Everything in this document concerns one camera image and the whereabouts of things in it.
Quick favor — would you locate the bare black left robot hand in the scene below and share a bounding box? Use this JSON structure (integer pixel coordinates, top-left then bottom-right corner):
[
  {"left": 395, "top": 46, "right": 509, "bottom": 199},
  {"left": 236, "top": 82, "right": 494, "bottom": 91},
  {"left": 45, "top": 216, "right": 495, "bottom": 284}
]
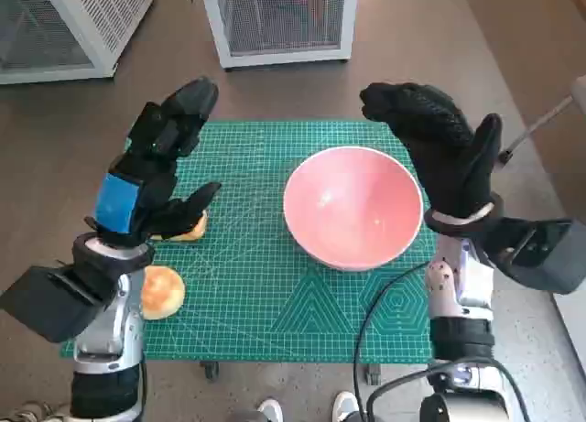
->
[{"left": 84, "top": 76, "right": 223, "bottom": 249}]

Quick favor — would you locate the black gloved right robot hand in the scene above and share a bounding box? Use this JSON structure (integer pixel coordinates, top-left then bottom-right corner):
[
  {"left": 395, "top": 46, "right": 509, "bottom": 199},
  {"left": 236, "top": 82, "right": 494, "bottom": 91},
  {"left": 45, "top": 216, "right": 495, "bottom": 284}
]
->
[{"left": 359, "top": 81, "right": 505, "bottom": 221}]

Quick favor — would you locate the oblong orange toy bread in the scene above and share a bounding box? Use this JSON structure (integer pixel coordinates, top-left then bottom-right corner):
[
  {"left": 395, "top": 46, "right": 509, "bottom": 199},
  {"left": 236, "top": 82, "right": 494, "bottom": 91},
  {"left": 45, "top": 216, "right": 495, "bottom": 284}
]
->
[{"left": 150, "top": 209, "right": 209, "bottom": 244}]

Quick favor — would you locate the pink bowl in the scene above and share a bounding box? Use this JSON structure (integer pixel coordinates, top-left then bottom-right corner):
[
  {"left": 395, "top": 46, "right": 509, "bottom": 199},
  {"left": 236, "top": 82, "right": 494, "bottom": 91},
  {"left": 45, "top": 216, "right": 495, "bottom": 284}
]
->
[{"left": 282, "top": 146, "right": 424, "bottom": 271}]

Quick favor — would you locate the round toy bread bun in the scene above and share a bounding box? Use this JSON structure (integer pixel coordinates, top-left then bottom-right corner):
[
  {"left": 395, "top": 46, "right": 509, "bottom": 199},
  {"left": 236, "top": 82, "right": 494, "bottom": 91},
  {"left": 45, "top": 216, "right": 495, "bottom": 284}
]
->
[{"left": 140, "top": 265, "right": 186, "bottom": 321}]

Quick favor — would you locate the grey metal rod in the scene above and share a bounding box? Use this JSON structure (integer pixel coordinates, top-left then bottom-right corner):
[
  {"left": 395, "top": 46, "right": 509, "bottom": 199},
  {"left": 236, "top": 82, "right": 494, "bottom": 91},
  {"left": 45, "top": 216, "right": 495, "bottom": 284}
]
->
[{"left": 497, "top": 94, "right": 576, "bottom": 165}]

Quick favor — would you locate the white block on rod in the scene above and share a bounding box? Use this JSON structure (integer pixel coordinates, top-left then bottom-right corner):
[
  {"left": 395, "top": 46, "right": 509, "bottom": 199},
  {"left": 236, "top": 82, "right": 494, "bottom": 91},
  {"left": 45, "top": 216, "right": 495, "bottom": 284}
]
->
[{"left": 569, "top": 73, "right": 586, "bottom": 106}]

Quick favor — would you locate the green cutting mat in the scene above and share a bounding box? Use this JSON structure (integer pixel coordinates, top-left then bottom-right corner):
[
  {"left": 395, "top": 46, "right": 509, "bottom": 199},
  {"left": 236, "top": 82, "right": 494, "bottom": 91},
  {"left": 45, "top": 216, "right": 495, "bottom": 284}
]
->
[{"left": 60, "top": 118, "right": 434, "bottom": 364}]

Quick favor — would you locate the white mesh cabinet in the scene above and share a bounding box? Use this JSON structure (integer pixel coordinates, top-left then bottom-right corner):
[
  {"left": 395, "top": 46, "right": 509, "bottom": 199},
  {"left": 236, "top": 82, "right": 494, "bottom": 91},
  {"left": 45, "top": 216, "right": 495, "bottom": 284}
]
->
[
  {"left": 0, "top": 0, "right": 156, "bottom": 85},
  {"left": 199, "top": 0, "right": 360, "bottom": 70}
]

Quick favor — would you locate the white shoe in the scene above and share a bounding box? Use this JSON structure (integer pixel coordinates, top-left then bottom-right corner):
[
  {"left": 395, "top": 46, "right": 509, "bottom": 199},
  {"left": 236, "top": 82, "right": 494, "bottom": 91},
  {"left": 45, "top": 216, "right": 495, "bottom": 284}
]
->
[
  {"left": 256, "top": 397, "right": 284, "bottom": 422},
  {"left": 331, "top": 391, "right": 359, "bottom": 422}
]

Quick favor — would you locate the beige laced shoe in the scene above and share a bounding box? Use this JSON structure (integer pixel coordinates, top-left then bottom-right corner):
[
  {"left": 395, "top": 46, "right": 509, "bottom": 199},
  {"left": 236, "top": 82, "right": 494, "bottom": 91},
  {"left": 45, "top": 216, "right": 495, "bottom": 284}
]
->
[{"left": 0, "top": 401, "right": 71, "bottom": 422}]

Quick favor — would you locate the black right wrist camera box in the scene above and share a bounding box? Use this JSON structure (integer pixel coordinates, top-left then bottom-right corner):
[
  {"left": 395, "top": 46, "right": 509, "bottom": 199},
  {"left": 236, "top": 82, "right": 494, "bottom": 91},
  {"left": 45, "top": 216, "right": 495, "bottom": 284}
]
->
[{"left": 475, "top": 217, "right": 586, "bottom": 296}]

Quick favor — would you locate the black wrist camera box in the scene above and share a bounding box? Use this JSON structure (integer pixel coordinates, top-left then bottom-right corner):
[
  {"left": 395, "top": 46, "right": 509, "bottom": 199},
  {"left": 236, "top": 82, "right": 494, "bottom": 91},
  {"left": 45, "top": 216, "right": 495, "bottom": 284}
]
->
[
  {"left": 475, "top": 217, "right": 586, "bottom": 296},
  {"left": 0, "top": 264, "right": 115, "bottom": 344}
]

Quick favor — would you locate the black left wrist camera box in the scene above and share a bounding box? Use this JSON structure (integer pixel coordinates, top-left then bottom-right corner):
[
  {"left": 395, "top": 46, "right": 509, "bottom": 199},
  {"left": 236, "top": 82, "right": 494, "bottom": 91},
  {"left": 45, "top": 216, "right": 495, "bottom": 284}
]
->
[{"left": 0, "top": 264, "right": 115, "bottom": 344}]

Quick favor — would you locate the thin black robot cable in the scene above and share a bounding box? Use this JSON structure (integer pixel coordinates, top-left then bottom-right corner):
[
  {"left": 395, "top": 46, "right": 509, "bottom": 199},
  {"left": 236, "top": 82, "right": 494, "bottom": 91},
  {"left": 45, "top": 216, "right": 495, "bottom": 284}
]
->
[{"left": 353, "top": 260, "right": 434, "bottom": 422}]

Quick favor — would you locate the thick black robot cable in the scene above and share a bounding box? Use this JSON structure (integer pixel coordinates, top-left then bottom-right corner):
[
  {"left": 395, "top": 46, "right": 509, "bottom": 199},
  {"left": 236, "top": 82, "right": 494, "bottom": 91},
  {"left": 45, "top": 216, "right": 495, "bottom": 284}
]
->
[{"left": 364, "top": 357, "right": 533, "bottom": 422}]

